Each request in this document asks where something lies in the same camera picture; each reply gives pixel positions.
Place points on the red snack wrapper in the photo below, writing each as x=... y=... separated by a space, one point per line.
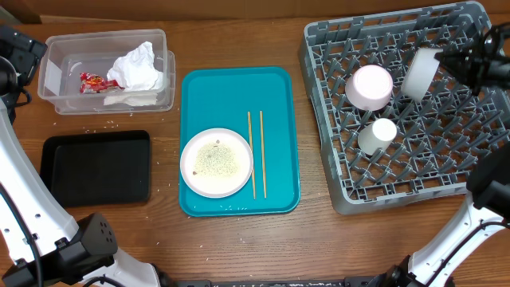
x=92 y=83

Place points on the wooden chopstick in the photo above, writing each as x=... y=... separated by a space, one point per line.
x=263 y=153
x=252 y=156

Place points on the teal plastic tray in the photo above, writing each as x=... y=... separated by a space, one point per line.
x=221 y=98

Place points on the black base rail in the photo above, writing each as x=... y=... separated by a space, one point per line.
x=346 y=282

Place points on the white plate with rice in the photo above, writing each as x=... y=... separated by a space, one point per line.
x=216 y=163

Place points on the pale green cup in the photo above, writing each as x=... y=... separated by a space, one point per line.
x=377 y=135

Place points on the black tray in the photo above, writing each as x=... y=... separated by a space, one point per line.
x=98 y=168

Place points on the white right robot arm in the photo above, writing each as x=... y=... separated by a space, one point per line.
x=485 y=210

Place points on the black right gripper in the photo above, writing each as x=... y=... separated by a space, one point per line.
x=471 y=64

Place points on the pink bowl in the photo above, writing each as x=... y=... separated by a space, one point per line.
x=369 y=88

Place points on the grey dishwasher rack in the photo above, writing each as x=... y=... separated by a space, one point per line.
x=439 y=139

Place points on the crumpled white tissue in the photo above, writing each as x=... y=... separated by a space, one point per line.
x=135 y=72

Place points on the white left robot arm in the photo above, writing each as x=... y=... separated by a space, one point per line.
x=46 y=244

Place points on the grey-green small bowl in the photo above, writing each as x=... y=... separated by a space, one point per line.
x=420 y=74

